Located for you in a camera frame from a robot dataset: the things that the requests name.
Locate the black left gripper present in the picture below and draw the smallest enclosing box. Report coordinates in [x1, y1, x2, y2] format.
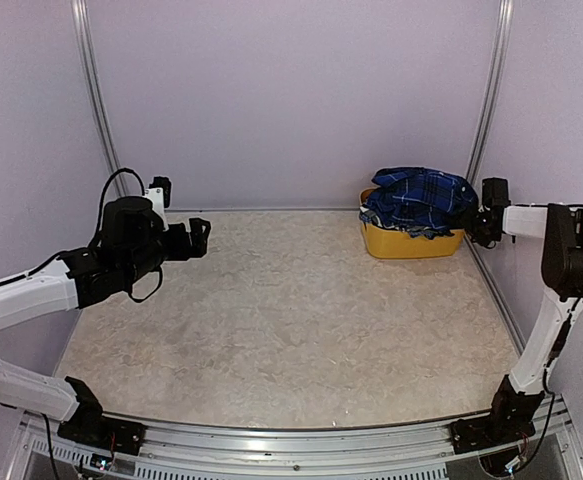
[124, 217, 210, 285]

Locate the yellow plastic basket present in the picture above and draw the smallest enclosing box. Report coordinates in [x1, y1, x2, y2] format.
[360, 188, 465, 260]

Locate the blue plaid long sleeve shirt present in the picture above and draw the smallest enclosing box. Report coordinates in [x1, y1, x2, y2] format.
[359, 167, 478, 239]

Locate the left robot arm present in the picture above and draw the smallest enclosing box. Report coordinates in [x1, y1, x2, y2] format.
[0, 189, 211, 445]

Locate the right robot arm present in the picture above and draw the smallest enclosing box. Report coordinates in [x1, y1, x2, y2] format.
[473, 177, 583, 398]

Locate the black white plaid shirt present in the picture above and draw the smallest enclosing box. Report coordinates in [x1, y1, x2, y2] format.
[359, 205, 454, 239]

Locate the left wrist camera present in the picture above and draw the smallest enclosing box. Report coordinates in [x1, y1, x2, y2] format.
[143, 176, 172, 231]

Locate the front aluminium rail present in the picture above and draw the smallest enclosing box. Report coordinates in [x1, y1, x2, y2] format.
[0, 400, 583, 479]

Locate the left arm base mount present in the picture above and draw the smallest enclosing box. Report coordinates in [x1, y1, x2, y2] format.
[57, 376, 147, 456]

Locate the left aluminium frame post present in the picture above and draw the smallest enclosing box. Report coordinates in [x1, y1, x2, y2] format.
[70, 0, 120, 174]

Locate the aluminium frame post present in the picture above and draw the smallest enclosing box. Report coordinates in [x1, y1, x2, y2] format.
[466, 0, 514, 185]
[70, 0, 120, 174]

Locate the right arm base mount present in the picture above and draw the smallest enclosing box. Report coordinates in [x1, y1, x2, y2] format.
[449, 375, 545, 454]

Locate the right aluminium frame post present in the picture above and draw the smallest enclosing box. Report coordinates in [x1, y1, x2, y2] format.
[466, 0, 514, 185]

